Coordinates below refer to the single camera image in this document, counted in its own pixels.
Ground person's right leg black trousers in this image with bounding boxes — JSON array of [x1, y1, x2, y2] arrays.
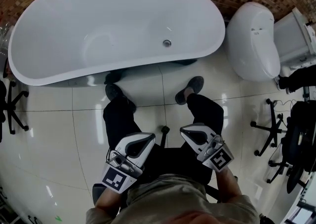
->
[[186, 93, 225, 141]]

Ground white bathtub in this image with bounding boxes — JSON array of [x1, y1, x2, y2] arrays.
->
[[7, 0, 227, 87]]

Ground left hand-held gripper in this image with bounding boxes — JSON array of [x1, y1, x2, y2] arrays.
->
[[101, 132, 157, 194]]

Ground person's dark shoe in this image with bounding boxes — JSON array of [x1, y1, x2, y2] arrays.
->
[[175, 75, 205, 106], [104, 83, 124, 101]]

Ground person's right dark shoe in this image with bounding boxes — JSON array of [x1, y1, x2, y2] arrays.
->
[[175, 75, 205, 106]]

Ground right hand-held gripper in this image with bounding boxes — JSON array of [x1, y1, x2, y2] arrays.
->
[[179, 122, 235, 172]]

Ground person's leg black trousers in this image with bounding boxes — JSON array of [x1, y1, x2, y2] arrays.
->
[[186, 93, 225, 141], [102, 94, 149, 156]]

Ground person's left forearm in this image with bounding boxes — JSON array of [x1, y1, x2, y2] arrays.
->
[[94, 185, 124, 217]]

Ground white oval toilet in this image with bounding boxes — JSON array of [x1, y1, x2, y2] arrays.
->
[[225, 1, 281, 82]]

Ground person's left leg black trousers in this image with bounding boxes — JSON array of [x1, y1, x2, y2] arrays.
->
[[102, 94, 149, 156]]

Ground black chair base left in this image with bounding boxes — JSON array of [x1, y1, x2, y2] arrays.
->
[[0, 79, 31, 144]]

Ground person's right forearm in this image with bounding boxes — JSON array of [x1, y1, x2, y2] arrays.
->
[[215, 168, 243, 203]]

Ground person's left dark shoe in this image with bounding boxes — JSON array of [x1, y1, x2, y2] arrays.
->
[[104, 83, 124, 101]]

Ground person's beige shirt torso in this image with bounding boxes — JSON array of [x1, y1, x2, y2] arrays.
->
[[85, 173, 260, 224]]

